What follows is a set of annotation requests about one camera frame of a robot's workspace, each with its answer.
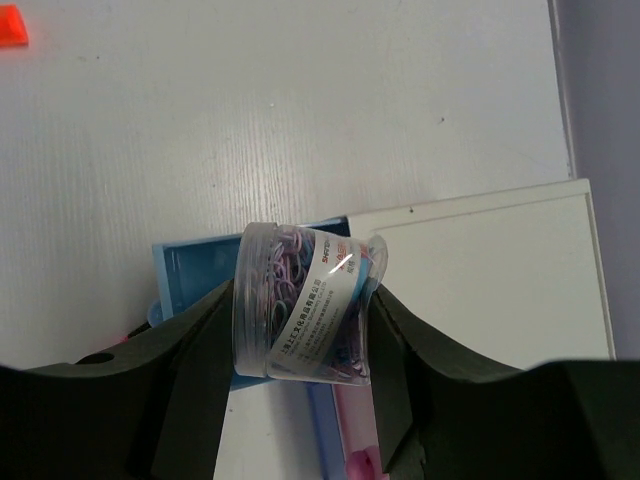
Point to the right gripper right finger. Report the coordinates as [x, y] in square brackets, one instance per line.
[444, 411]

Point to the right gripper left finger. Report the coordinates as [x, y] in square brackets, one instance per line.
[152, 407]

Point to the pink drawer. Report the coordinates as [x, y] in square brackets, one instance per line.
[356, 417]

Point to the small light blue drawer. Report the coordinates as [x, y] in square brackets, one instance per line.
[189, 271]

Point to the white drawer organizer box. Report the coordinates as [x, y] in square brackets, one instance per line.
[514, 275]

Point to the clear jar of paperclips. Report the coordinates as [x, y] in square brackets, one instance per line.
[300, 300]

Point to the orange cap highlighter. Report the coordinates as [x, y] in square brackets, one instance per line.
[13, 31]

